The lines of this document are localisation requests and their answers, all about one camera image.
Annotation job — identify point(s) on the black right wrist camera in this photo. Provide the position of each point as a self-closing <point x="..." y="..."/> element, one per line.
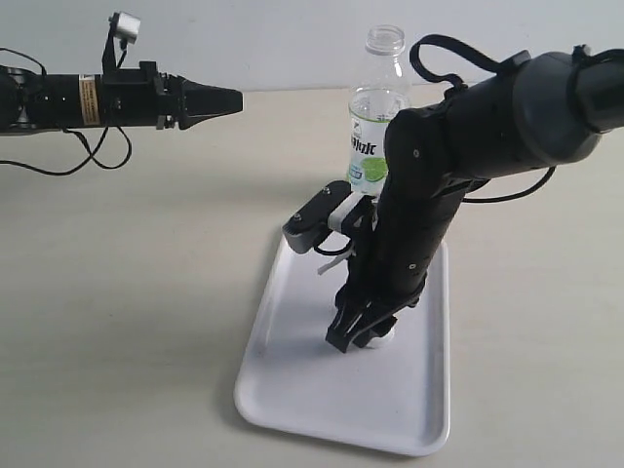
<point x="336" y="208"/>

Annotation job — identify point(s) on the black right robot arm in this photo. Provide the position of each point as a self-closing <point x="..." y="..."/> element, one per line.
<point x="533" y="113"/>

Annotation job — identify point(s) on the white bottle cap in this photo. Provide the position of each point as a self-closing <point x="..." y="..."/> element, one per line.
<point x="377" y="342"/>

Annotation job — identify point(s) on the white plastic tray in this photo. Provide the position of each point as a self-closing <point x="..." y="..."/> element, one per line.
<point x="393" y="399"/>

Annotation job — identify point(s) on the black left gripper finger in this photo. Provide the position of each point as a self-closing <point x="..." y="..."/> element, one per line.
<point x="187" y="121"/>
<point x="210" y="101"/>

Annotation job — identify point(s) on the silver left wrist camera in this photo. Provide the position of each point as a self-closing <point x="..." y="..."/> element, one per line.
<point x="125" y="28"/>

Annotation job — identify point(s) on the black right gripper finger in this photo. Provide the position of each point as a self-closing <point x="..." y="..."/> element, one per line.
<point x="349" y="325"/>
<point x="375" y="320"/>

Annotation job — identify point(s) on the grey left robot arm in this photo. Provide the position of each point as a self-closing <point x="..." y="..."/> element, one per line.
<point x="14" y="102"/>

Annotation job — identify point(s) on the clear plastic drink bottle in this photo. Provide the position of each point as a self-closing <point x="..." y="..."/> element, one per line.
<point x="380" y="90"/>

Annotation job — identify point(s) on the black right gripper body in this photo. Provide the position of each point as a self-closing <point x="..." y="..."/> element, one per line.
<point x="388" y="271"/>

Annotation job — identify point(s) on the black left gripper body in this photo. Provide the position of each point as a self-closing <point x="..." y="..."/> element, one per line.
<point x="127" y="97"/>

